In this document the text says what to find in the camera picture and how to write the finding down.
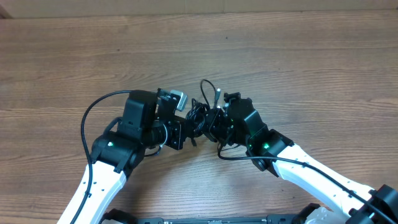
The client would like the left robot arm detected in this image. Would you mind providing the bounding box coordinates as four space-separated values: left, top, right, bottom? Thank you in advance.
59 89 187 223

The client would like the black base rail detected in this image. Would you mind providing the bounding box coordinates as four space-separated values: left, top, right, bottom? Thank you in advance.
100 203 320 224

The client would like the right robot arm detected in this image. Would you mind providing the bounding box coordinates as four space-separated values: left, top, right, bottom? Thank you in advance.
203 93 397 223

